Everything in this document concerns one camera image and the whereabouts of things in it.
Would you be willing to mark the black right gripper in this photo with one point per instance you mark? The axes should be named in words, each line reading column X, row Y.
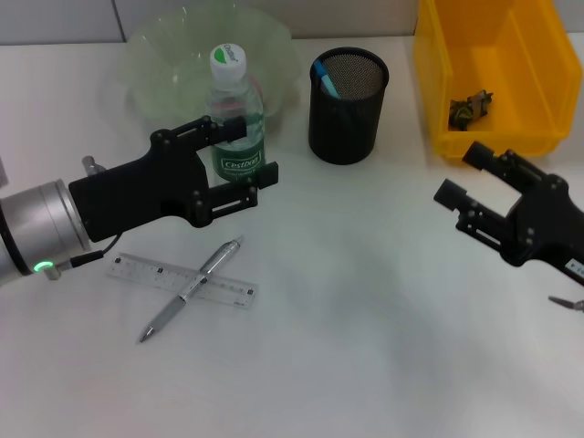
column 552, row 223

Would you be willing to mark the clear green-label water bottle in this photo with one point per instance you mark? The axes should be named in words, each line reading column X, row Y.
column 230, row 91

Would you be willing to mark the translucent green fruit plate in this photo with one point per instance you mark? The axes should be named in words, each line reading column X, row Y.
column 169, row 77

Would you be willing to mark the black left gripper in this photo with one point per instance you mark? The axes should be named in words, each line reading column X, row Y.
column 137, row 196

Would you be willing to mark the silver pen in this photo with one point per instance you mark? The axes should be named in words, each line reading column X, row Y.
column 182, row 296

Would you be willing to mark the green plastic wrapper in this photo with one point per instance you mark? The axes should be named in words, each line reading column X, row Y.
column 470, row 111

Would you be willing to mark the yellow plastic bin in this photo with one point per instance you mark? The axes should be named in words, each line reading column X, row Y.
column 524, row 55

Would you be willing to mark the clear plastic ruler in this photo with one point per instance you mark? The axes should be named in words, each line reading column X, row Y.
column 141, row 271

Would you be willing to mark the blue scissors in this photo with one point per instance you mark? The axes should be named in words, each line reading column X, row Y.
column 329, row 84

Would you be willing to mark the silver left wrist stud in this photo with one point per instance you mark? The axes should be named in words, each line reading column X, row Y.
column 92, row 165

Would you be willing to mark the black mesh pen holder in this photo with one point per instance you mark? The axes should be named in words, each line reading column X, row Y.
column 344, row 132

